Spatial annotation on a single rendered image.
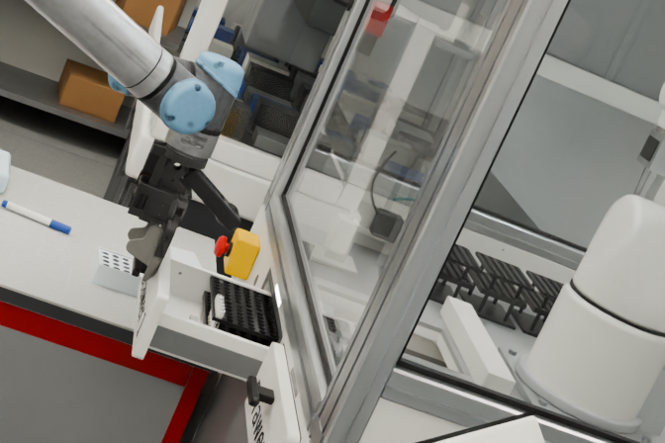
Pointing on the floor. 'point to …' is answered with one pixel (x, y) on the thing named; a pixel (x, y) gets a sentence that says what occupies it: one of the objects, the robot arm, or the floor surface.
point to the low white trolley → (81, 327)
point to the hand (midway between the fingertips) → (151, 270)
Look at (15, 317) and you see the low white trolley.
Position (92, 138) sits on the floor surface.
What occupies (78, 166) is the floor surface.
